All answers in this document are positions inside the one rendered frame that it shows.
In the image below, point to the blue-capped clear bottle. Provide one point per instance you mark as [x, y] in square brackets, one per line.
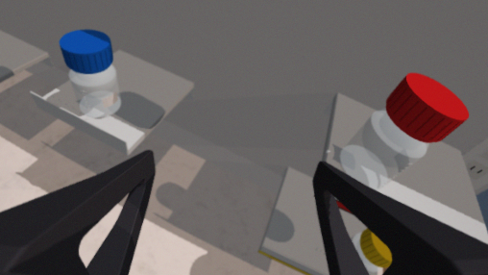
[89, 56]

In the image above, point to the clear bottle with red cap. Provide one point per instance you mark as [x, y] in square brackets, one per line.
[418, 111]

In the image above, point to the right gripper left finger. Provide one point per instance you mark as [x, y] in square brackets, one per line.
[43, 236]

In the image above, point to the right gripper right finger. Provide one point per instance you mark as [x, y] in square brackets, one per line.
[419, 244]

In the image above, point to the grey wall panel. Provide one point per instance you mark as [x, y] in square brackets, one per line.
[265, 71]

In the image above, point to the clear bottle with yellow cap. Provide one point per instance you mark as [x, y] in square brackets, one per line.
[373, 252]

